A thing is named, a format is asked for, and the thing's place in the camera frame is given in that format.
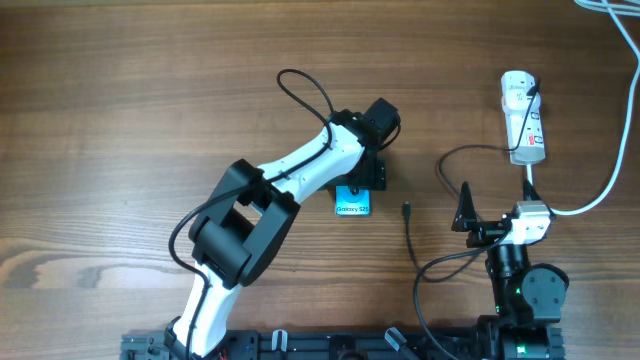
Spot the black USB charging cable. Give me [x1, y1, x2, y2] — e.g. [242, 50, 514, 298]
[402, 77, 542, 284]

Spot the Galaxy smartphone cyan screen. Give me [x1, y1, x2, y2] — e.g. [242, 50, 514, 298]
[335, 186, 371, 216]

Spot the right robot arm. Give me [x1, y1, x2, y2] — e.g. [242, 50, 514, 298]
[452, 181, 569, 360]

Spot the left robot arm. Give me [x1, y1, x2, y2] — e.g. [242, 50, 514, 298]
[165, 98, 401, 359]

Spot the white USB charger plug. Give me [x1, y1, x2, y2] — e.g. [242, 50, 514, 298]
[502, 84, 541, 115]

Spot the white power strip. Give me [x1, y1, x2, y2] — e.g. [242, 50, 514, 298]
[500, 70, 546, 166]

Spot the white power strip cord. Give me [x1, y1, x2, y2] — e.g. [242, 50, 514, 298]
[524, 0, 640, 217]

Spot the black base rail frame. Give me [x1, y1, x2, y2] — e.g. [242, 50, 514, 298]
[120, 327, 566, 360]

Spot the white cables top corner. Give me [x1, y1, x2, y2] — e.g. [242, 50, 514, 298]
[573, 0, 640, 18]

